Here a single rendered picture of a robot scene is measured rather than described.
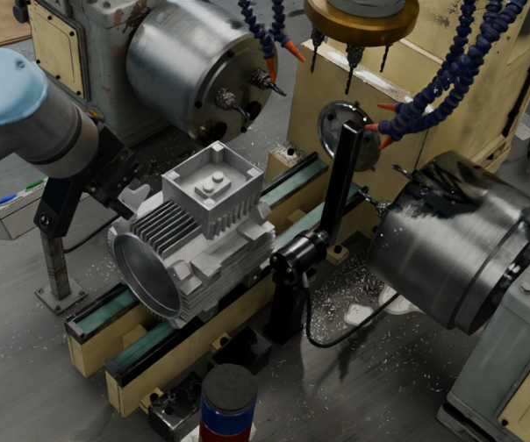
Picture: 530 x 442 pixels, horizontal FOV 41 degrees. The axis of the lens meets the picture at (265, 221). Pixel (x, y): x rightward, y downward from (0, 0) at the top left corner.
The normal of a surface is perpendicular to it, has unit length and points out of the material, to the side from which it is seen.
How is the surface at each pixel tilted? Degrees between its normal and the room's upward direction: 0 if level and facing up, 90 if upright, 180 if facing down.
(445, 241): 47
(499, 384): 89
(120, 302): 0
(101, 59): 89
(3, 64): 28
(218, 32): 9
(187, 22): 17
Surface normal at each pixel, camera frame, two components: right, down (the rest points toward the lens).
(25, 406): 0.10, -0.68
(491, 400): -0.68, 0.48
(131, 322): 0.72, 0.55
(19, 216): 0.62, 0.01
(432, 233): -0.47, -0.05
